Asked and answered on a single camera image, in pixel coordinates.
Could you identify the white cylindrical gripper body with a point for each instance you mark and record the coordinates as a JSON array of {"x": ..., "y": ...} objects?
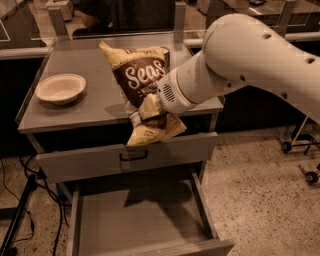
[{"x": 169, "y": 94}]

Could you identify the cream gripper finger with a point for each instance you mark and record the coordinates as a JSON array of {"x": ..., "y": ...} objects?
[{"x": 150, "y": 107}]

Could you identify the brown sea salt chip bag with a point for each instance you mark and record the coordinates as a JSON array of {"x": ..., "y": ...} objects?
[{"x": 138, "y": 72}]

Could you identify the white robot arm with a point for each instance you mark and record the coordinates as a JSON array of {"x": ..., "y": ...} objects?
[{"x": 239, "y": 50}]

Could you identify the grey metal drawer cabinet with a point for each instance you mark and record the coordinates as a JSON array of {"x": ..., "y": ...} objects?
[{"x": 74, "y": 116}]

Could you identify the grey top drawer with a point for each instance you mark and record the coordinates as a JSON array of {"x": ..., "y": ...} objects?
[{"x": 87, "y": 163}]

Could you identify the grey open middle drawer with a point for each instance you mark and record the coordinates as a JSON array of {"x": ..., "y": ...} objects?
[{"x": 152, "y": 214}]

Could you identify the silver blue energy drink can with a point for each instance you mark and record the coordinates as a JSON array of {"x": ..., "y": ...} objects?
[{"x": 166, "y": 58}]

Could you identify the white paper bowl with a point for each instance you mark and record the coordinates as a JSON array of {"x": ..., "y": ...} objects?
[{"x": 60, "y": 89}]

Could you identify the black tripod leg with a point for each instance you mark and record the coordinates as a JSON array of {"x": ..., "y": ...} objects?
[{"x": 17, "y": 214}]

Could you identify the white horizontal rail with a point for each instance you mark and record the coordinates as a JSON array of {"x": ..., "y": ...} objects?
[{"x": 291, "y": 37}]

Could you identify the black drawer handle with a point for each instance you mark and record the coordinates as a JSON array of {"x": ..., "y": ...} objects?
[{"x": 133, "y": 155}]

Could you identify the middle grey metal post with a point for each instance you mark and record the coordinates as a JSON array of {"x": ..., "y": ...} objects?
[{"x": 179, "y": 21}]

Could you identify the grey metal post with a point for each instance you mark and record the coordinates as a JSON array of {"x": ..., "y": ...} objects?
[
  {"x": 58, "y": 23},
  {"x": 284, "y": 18},
  {"x": 179, "y": 21}
]

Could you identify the right grey metal post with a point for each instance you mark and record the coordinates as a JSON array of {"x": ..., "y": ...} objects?
[{"x": 284, "y": 18}]

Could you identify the left grey metal post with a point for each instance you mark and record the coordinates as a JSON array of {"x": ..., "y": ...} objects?
[{"x": 58, "y": 23}]

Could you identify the wheeled cart frame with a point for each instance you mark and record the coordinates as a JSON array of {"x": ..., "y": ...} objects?
[{"x": 298, "y": 139}]

